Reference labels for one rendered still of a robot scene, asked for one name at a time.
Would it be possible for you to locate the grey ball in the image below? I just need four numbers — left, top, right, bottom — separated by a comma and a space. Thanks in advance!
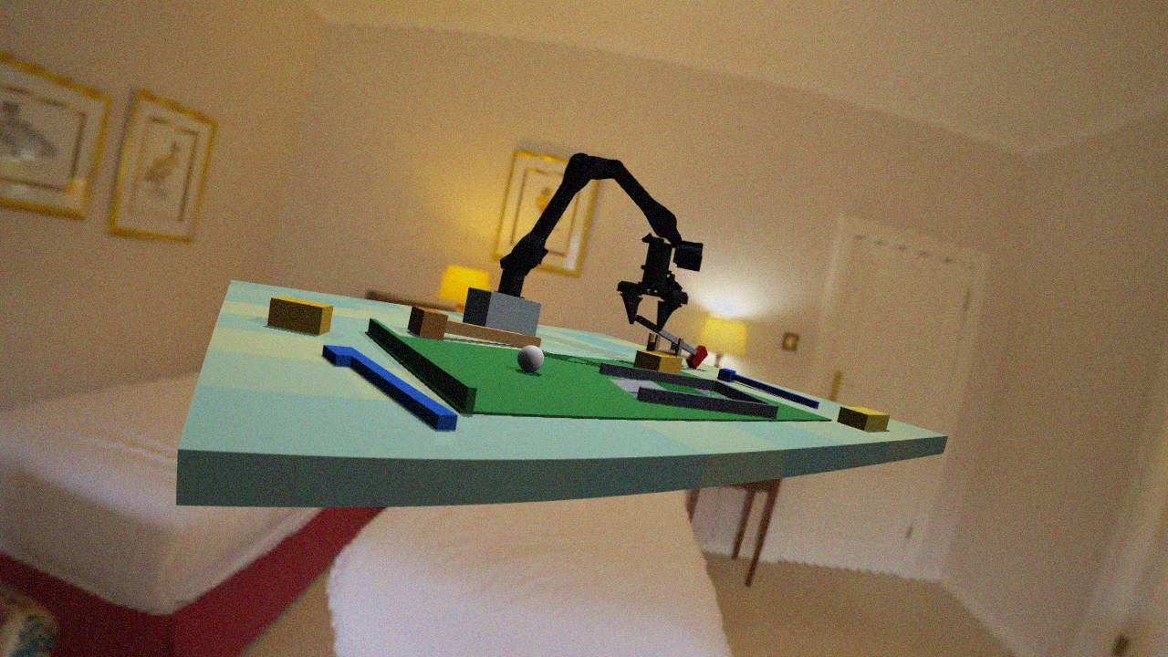
517, 345, 544, 372

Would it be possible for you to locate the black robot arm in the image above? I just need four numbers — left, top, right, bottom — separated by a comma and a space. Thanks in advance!
495, 153, 704, 298

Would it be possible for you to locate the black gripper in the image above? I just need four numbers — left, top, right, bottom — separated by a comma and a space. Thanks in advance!
617, 262, 689, 331

